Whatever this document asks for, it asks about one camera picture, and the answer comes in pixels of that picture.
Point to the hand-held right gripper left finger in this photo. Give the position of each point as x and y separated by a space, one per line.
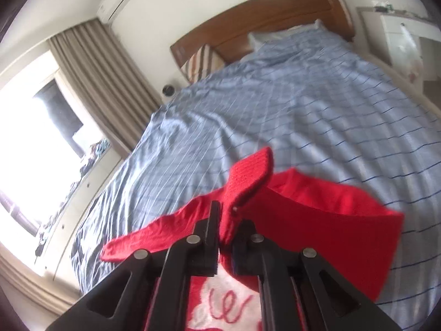
206 248

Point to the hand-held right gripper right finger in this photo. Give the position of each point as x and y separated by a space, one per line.
246 251

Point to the red knit sweater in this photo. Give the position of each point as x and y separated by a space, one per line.
327 220

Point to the white window cabinet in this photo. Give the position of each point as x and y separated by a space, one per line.
98 182

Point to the blue plaid duvet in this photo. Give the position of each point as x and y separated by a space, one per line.
275 110

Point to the windowsill clutter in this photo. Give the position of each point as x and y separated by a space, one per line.
93 155

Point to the small white fan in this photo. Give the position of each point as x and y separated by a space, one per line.
169 90

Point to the beige curtain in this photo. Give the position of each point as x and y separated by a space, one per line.
31 282
103 76

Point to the striped pillow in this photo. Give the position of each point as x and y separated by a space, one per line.
201 63

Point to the white pillow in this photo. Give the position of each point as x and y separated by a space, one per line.
272 39

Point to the window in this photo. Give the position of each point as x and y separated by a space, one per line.
27 127

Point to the wooden headboard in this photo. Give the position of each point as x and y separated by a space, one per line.
275 17

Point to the white plastic bag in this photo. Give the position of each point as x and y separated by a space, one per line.
411 58

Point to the white desk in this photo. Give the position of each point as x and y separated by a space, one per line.
392 24

